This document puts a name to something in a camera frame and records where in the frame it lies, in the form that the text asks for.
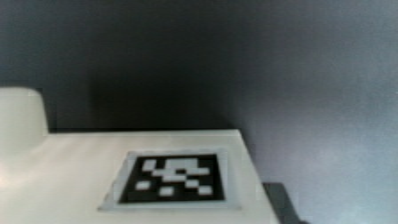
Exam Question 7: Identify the white drawer cabinet box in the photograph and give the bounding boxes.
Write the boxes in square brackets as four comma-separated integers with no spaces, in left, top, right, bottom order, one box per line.
[0,87,280,224]

